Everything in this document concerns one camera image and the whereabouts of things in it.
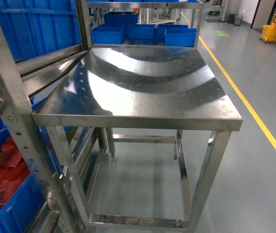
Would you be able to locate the blue bin with red bags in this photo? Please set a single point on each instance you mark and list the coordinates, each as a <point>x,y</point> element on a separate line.
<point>20,196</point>

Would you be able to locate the stainless steel side table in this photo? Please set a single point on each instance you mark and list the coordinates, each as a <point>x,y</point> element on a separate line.
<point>144,95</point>

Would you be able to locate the stainless steel flow rack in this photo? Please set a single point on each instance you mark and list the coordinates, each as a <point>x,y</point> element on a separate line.
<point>59,170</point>

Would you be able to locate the red bubble wrap bags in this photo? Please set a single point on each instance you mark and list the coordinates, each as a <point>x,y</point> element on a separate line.
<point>13,170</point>

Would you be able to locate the yellow mop bucket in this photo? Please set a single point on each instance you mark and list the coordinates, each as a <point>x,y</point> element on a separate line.
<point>269,31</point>

